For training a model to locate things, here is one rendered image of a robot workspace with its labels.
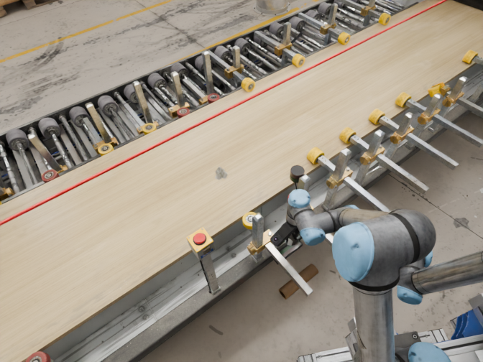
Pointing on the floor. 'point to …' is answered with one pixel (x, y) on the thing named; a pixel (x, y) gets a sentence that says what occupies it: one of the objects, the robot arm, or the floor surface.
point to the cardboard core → (295, 284)
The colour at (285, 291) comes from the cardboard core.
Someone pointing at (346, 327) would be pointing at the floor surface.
